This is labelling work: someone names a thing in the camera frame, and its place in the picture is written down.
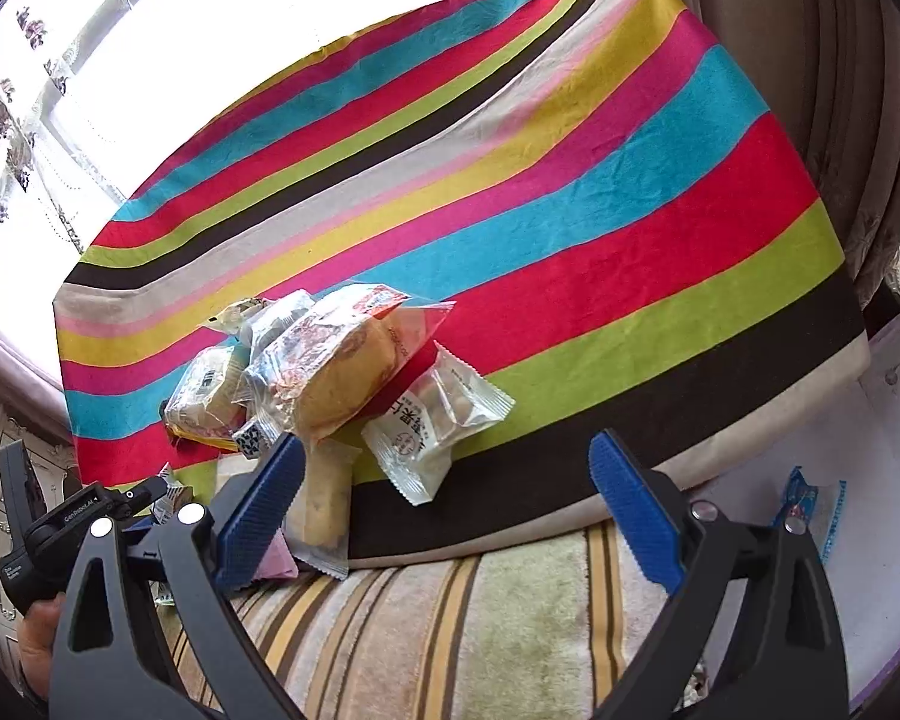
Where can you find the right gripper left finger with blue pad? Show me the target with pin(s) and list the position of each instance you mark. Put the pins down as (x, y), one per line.
(111, 659)

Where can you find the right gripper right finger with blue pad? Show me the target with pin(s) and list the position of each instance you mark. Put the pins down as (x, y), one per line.
(786, 656)

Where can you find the large bread snack packet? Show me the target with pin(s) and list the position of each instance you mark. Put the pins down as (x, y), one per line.
(321, 371)

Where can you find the person's left hand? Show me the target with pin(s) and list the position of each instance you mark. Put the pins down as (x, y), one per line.
(35, 639)

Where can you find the pink wafer packet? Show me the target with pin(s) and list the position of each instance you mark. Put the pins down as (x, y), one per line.
(277, 563)

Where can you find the clear packet beige biscuit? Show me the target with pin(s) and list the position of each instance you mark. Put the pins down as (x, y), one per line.
(317, 524)

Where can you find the round cake packet yellow edge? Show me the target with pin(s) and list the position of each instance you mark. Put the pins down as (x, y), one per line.
(201, 407)

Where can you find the beige striped plush cushion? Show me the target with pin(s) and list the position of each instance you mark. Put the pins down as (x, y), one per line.
(544, 630)

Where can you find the white egg roll snack packet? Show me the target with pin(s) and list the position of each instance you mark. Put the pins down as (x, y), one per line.
(413, 440)

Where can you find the blue cartoon candy wrapper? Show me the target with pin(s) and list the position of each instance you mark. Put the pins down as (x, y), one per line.
(818, 506)

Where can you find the small green snack packet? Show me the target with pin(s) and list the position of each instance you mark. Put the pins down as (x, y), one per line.
(233, 317)

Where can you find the colourful striped cushion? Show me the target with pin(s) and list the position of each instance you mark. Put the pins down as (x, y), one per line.
(625, 235)

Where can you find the white box purple rim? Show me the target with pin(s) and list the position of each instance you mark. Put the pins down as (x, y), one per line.
(855, 442)

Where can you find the floral sheer curtain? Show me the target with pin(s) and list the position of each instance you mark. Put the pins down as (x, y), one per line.
(93, 94)

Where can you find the brown pleated curtain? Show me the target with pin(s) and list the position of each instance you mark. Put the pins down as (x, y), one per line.
(830, 71)

